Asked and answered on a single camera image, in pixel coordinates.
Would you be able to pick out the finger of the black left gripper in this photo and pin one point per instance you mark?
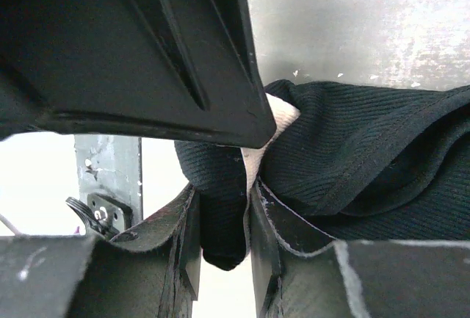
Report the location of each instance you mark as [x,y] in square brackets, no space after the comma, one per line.
[168,69]

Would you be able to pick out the black underwear cream waistband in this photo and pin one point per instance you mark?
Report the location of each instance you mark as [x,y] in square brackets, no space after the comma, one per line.
[356,162]

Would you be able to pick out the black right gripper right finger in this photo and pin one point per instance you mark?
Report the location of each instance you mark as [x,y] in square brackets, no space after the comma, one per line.
[300,271]

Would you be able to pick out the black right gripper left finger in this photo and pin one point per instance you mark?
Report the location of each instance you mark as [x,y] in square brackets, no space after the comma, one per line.
[150,270]

